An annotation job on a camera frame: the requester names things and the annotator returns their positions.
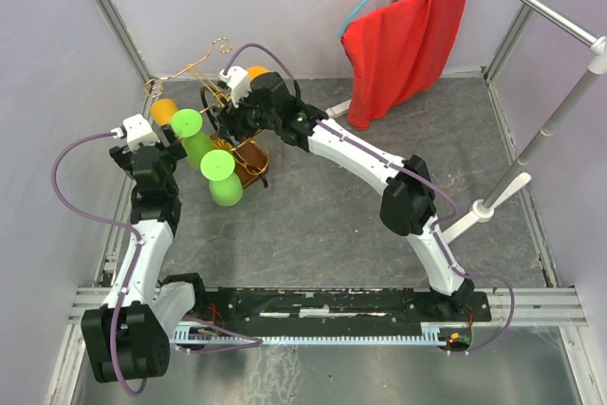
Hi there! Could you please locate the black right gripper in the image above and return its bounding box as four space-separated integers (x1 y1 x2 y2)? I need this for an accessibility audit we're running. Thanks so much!
212 86 277 151

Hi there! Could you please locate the orange plastic goblet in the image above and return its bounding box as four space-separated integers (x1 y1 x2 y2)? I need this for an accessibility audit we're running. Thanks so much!
247 65 269 81
150 98 179 127

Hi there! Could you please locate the gold wire wine glass rack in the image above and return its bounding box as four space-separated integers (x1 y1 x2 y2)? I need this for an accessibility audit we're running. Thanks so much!
144 37 269 189

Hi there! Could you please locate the green plastic goblet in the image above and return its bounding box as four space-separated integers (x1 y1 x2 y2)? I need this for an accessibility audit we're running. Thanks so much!
170 108 214 171
200 149 243 207

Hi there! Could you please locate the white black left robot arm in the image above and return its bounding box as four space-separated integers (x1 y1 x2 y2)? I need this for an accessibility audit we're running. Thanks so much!
81 142 210 383

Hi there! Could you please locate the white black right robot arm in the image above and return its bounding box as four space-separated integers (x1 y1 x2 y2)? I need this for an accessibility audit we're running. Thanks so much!
216 66 474 321

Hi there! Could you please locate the red cloth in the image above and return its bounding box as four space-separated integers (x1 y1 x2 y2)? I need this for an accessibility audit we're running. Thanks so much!
340 0 467 131

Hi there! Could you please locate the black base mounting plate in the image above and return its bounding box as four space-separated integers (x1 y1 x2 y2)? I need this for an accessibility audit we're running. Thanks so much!
188 287 491 337

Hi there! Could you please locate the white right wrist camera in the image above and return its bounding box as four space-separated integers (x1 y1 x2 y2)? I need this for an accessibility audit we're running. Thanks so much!
219 66 251 108

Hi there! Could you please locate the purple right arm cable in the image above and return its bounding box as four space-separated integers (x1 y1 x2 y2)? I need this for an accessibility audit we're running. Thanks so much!
225 43 517 359

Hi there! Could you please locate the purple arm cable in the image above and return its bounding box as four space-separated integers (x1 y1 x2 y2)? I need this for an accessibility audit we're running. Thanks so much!
225 43 517 359
50 133 265 397

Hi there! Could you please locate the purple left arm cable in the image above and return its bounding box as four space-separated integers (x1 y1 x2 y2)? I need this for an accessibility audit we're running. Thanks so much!
50 133 265 397

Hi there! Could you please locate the white cable duct rail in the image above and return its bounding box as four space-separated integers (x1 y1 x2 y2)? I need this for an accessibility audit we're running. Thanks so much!
169 322 473 349

